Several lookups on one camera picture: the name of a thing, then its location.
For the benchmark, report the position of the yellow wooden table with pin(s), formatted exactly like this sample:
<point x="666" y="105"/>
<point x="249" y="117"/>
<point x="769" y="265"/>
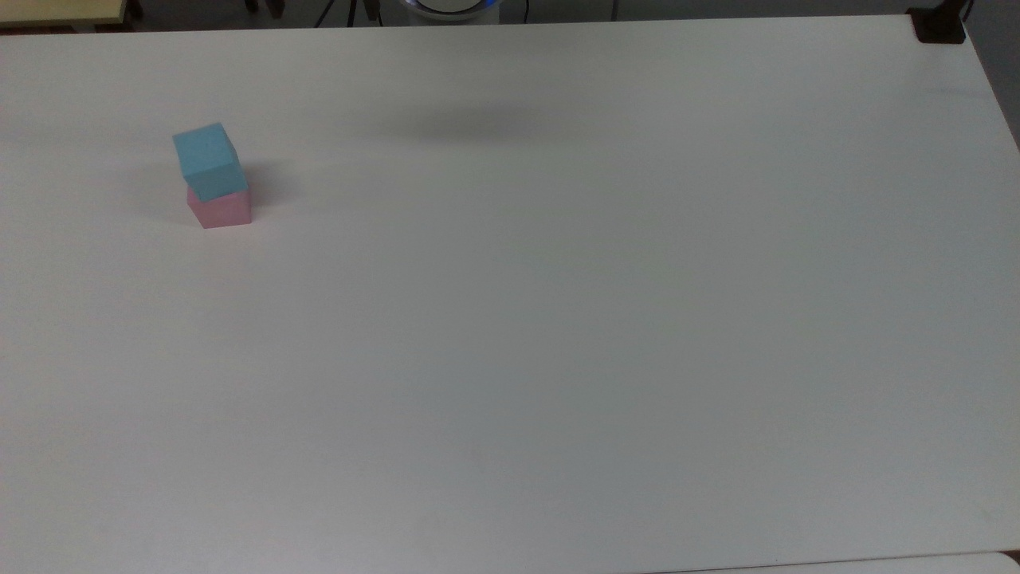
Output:
<point x="56" y="11"/>

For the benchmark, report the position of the pink cube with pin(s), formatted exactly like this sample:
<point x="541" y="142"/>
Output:
<point x="223" y="210"/>

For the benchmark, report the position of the blue cube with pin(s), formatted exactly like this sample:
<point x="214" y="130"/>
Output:
<point x="209" y="159"/>

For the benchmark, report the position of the black tripod legs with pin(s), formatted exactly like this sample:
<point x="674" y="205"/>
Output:
<point x="347" y="11"/>

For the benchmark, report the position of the black table clamp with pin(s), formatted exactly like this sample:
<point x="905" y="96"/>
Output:
<point x="939" y="25"/>

